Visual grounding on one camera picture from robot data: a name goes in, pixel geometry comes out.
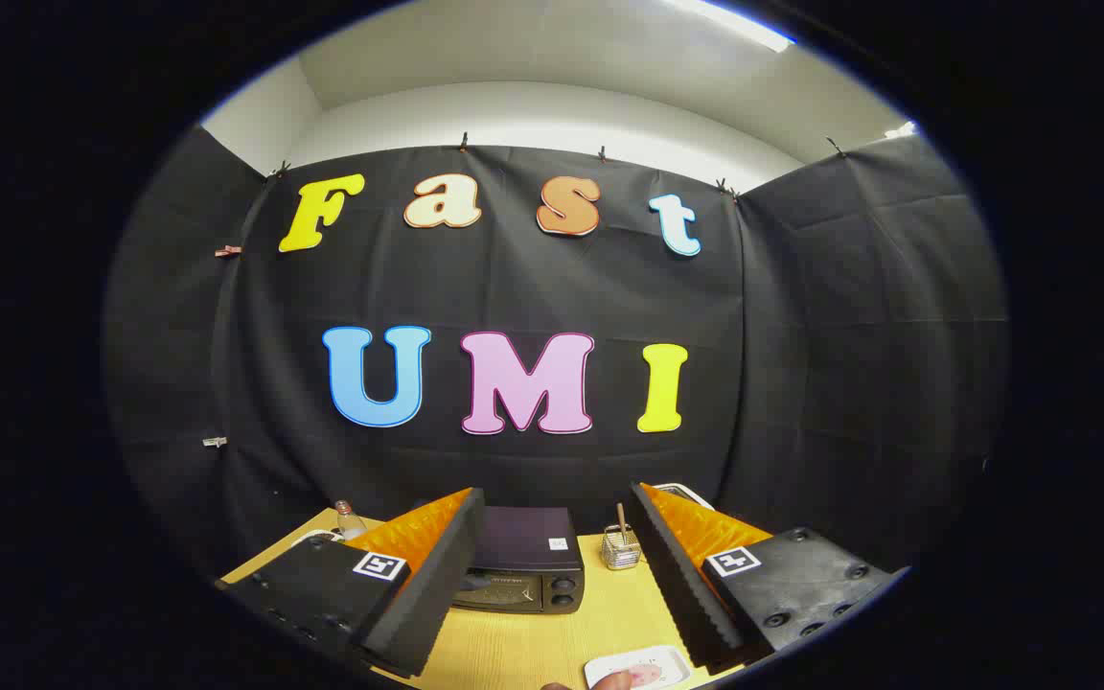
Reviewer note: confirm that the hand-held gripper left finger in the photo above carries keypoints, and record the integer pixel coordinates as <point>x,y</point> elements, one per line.
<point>437,594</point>

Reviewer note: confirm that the wooden utensil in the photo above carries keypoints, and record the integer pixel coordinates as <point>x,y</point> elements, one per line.
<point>622,517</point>

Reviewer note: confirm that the black toaster oven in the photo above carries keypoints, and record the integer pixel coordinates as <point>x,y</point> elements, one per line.
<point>528,541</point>

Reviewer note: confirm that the clear plastic bottle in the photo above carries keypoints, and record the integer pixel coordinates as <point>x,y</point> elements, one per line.
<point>349,522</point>

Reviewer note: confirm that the white bread toaster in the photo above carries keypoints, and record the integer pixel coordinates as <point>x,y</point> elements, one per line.
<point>691,493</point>

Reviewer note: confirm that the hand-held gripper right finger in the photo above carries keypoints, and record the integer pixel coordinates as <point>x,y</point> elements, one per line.
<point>677,575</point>

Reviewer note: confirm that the round pink food slice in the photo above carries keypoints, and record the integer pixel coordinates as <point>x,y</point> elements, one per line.
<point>648,675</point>

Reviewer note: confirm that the white square plate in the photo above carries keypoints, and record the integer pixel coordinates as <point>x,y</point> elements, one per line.
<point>609,666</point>

